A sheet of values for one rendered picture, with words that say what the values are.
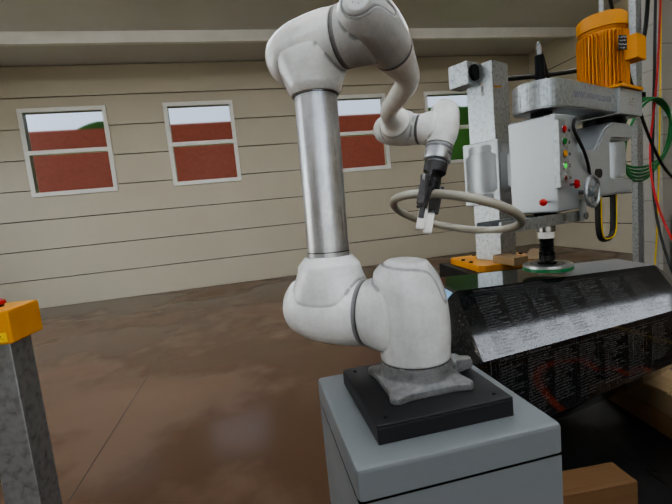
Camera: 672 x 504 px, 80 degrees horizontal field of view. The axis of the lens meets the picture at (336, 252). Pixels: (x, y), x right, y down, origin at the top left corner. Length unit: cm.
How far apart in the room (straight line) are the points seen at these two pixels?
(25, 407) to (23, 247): 738
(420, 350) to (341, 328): 18
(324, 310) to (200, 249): 694
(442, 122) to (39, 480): 148
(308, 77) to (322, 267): 42
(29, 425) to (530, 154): 200
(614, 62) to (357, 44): 195
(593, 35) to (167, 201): 670
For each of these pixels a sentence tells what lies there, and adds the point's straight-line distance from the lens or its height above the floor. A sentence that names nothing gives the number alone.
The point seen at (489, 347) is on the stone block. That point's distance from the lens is 176.
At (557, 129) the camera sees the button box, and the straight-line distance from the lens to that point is 199.
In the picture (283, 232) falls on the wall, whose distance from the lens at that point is 775.
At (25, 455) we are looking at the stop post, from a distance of 132.
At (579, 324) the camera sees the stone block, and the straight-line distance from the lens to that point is 199.
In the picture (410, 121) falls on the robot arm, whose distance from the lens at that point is 143.
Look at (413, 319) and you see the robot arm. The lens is 83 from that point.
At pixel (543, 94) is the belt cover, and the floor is 162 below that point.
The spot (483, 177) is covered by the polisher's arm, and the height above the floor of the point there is 133.
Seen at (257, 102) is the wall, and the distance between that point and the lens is 798.
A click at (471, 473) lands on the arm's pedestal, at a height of 74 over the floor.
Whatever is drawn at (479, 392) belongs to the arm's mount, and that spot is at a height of 84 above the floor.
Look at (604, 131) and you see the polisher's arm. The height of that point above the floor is 148.
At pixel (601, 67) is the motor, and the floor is 182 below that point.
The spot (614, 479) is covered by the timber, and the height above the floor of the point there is 13.
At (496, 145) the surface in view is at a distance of 280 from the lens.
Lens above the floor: 124
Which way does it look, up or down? 6 degrees down
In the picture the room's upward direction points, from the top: 6 degrees counter-clockwise
